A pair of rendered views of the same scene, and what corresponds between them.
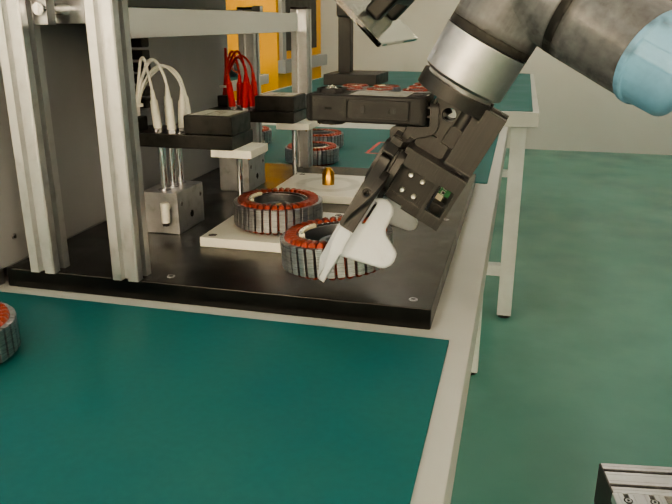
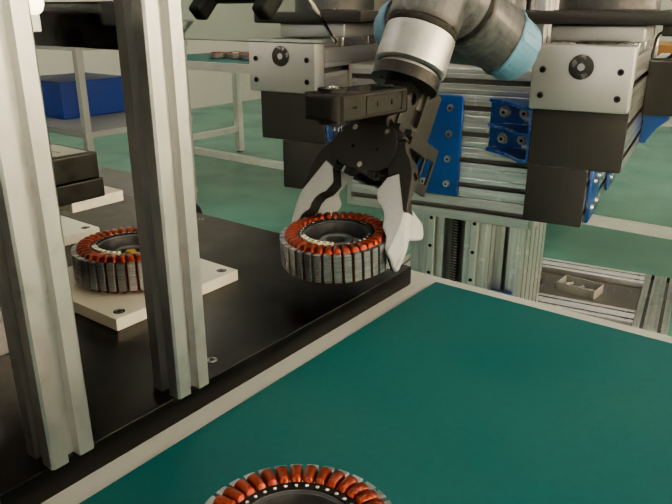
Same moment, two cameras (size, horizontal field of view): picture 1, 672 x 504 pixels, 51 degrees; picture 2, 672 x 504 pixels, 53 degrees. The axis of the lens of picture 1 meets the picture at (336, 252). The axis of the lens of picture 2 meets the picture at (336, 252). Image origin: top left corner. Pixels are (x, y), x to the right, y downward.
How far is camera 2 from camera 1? 0.72 m
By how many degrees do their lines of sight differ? 63
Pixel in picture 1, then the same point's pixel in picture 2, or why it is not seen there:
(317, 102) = (347, 103)
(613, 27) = (514, 22)
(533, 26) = (469, 22)
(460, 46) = (439, 40)
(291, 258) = (351, 266)
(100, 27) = (153, 33)
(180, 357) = (403, 394)
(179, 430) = (556, 410)
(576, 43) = (494, 34)
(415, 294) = not seen: hidden behind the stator
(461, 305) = not seen: hidden behind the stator
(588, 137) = not seen: outside the picture
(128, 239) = (199, 330)
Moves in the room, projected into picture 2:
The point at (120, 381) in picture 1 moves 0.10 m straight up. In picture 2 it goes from (443, 434) to (451, 307)
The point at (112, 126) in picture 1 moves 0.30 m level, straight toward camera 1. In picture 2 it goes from (168, 180) to (632, 189)
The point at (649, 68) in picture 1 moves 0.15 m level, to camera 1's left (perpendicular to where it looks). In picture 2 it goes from (529, 48) to (507, 57)
